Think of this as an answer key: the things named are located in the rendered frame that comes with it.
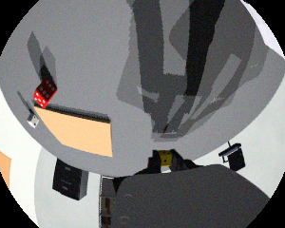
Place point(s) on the yellow die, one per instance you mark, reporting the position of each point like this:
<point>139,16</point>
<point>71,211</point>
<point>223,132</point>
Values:
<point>166,157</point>

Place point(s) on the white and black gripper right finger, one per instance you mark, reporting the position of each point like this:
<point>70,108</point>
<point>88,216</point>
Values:
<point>179,164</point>

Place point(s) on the tan square mat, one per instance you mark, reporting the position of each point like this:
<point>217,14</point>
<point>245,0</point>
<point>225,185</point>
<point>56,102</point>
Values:
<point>84,133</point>

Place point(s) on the red die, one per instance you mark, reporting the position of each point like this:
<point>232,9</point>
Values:
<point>44,92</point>

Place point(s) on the white die with black pips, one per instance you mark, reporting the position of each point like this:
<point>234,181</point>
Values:
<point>32,119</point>

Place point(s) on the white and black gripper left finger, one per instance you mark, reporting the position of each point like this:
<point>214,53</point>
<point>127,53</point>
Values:
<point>154,166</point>

